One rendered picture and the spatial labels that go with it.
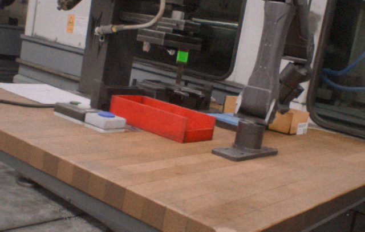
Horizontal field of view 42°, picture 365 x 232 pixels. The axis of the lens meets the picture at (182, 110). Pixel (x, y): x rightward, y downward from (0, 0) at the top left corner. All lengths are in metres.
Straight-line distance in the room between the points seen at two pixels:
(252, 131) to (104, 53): 0.65
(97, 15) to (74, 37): 1.29
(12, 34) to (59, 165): 3.75
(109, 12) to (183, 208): 0.97
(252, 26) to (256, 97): 0.97
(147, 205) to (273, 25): 0.55
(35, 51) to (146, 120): 2.06
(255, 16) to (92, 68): 0.77
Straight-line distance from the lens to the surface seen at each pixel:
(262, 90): 1.09
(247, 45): 2.04
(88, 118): 1.11
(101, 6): 1.59
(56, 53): 2.98
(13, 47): 4.59
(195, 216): 0.68
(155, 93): 1.36
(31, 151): 0.92
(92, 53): 1.60
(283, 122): 1.50
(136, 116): 1.19
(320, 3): 1.85
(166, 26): 1.42
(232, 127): 1.37
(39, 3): 3.22
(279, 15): 1.10
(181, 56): 1.73
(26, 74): 3.24
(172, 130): 1.11
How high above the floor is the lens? 1.14
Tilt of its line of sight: 9 degrees down
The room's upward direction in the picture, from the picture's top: 10 degrees clockwise
